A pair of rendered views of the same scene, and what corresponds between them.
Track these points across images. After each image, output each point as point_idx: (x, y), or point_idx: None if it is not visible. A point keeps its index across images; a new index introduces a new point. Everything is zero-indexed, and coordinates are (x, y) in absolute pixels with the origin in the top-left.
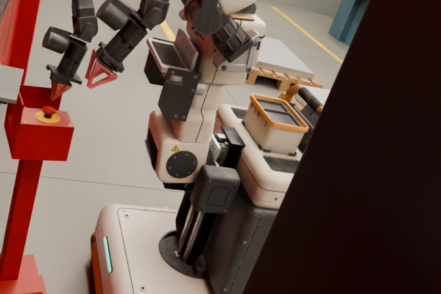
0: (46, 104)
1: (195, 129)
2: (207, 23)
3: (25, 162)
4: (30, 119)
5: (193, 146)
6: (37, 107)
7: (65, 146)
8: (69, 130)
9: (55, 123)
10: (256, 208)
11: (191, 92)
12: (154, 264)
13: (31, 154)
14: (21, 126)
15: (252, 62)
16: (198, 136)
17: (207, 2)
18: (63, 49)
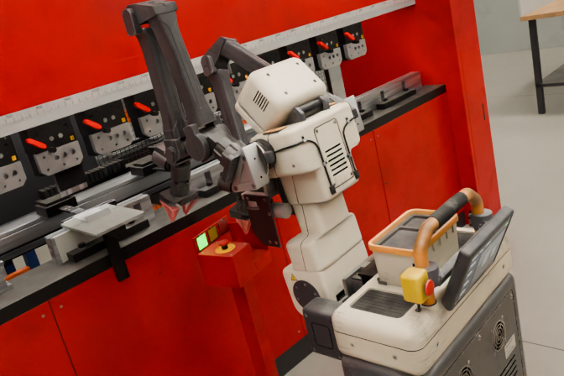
0: (256, 237)
1: (299, 256)
2: (195, 149)
3: (232, 289)
4: (209, 251)
5: (305, 274)
6: (251, 241)
7: (232, 274)
8: (230, 260)
9: (221, 253)
10: (345, 355)
11: (269, 216)
12: None
13: (215, 281)
14: (199, 257)
15: (252, 177)
16: (305, 264)
17: (186, 132)
18: (228, 189)
